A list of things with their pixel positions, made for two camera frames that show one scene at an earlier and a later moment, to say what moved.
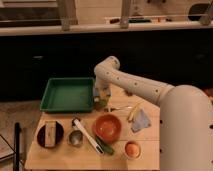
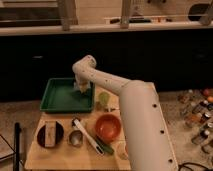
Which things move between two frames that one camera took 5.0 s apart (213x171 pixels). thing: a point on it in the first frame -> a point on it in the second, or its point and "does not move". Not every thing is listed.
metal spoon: (112, 109) does not move
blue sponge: (96, 92) -> (79, 92)
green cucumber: (105, 148) does not move
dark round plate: (41, 134) does not move
